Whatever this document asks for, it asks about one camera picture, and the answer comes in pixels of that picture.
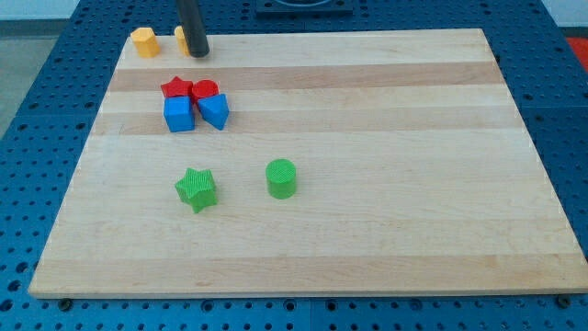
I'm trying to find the yellow heart block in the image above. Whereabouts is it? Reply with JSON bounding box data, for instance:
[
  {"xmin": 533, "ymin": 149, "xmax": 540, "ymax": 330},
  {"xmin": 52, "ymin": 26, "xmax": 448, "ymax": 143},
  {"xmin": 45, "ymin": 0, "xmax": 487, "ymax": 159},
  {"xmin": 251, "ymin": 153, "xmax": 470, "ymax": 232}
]
[{"xmin": 174, "ymin": 26, "xmax": 190, "ymax": 56}]

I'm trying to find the yellow hexagon block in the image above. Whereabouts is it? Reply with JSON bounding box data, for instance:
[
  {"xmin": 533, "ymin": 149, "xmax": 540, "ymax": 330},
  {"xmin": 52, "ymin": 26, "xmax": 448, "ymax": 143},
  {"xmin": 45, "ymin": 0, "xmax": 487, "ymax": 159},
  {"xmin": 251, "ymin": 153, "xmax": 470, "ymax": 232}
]
[{"xmin": 130, "ymin": 27, "xmax": 160, "ymax": 58}]

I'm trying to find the green cylinder block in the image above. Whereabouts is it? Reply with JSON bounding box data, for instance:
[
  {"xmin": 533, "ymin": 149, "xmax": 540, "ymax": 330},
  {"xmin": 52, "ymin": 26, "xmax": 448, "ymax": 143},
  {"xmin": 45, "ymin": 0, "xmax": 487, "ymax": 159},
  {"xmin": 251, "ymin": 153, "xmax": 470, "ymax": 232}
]
[{"xmin": 266, "ymin": 159, "xmax": 297, "ymax": 200}]

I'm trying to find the blue triangle block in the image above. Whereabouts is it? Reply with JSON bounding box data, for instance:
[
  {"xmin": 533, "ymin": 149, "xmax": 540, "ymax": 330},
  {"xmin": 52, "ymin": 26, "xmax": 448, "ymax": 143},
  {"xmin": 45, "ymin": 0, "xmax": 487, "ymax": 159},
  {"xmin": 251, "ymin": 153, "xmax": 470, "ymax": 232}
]
[{"xmin": 198, "ymin": 94, "xmax": 230, "ymax": 131}]

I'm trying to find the green star block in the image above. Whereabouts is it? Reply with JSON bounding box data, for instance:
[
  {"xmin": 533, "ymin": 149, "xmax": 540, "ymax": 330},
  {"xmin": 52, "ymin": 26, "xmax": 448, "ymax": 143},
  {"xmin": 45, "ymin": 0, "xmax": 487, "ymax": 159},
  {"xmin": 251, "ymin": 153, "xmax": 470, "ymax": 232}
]
[{"xmin": 175, "ymin": 168, "xmax": 218, "ymax": 213}]

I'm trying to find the red cylinder block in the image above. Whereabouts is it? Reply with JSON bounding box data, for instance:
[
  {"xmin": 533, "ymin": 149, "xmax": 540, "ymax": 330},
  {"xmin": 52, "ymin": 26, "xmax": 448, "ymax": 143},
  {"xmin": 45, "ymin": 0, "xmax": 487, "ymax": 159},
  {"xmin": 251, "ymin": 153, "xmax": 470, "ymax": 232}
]
[{"xmin": 190, "ymin": 79, "xmax": 220, "ymax": 103}]

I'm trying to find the light wooden board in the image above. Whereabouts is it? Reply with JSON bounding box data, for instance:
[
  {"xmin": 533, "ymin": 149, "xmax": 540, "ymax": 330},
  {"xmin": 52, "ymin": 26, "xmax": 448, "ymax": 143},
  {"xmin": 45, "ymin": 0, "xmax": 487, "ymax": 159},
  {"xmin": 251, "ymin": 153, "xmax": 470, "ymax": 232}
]
[{"xmin": 28, "ymin": 29, "xmax": 587, "ymax": 299}]

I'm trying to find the blue cube block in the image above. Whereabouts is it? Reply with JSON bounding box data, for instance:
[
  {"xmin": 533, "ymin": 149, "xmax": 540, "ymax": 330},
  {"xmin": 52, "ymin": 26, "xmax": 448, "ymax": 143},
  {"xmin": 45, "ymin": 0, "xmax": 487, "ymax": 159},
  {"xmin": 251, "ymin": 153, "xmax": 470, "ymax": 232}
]
[{"xmin": 164, "ymin": 96, "xmax": 195, "ymax": 132}]

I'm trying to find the red star block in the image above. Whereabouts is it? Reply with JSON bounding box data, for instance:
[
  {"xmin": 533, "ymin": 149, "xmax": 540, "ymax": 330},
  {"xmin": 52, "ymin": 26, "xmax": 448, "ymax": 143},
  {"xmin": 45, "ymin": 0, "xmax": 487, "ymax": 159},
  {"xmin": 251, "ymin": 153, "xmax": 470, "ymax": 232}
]
[{"xmin": 161, "ymin": 76, "xmax": 193, "ymax": 98}]

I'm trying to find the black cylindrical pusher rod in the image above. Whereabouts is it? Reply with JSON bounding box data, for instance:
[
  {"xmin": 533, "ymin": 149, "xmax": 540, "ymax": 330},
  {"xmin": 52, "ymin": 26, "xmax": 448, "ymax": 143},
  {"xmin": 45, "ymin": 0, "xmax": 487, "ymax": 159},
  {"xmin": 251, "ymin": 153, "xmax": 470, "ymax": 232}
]
[{"xmin": 175, "ymin": 0, "xmax": 209, "ymax": 58}]

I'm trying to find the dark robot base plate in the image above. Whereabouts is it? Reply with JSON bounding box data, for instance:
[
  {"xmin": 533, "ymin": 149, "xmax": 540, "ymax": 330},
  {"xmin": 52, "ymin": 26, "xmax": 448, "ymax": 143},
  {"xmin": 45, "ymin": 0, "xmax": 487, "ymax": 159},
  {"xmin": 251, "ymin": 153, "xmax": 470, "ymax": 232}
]
[{"xmin": 254, "ymin": 0, "xmax": 354, "ymax": 17}]

